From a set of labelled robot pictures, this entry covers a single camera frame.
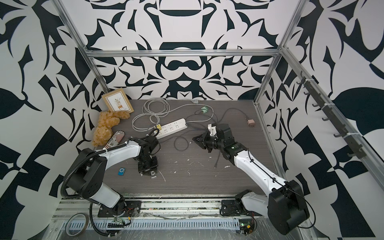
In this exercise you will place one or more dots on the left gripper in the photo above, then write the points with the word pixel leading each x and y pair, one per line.
pixel 155 167

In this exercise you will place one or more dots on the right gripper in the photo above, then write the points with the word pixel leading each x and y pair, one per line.
pixel 201 142

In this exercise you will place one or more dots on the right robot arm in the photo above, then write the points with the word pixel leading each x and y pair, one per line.
pixel 283 202

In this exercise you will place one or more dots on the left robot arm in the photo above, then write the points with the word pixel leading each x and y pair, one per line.
pixel 86 176

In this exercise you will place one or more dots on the white power strip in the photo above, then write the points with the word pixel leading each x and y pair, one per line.
pixel 171 128

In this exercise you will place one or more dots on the blue mp3 player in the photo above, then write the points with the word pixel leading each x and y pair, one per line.
pixel 121 171

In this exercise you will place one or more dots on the tan teddy bear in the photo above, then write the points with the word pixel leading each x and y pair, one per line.
pixel 106 121

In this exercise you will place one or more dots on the framed plant picture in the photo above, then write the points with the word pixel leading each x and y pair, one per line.
pixel 117 100

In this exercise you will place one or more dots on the tape roll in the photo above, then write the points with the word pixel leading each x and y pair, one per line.
pixel 77 224

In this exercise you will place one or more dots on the dark usb cable green charger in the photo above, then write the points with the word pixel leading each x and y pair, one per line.
pixel 198 121

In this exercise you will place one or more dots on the dark usb cable pink charger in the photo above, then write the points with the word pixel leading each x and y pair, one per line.
pixel 234 112

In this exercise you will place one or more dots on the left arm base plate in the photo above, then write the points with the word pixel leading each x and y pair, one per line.
pixel 126 209

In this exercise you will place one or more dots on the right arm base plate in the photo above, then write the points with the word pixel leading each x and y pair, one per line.
pixel 231 208

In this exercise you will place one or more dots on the black wall hook rack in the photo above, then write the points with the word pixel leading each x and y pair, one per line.
pixel 334 116

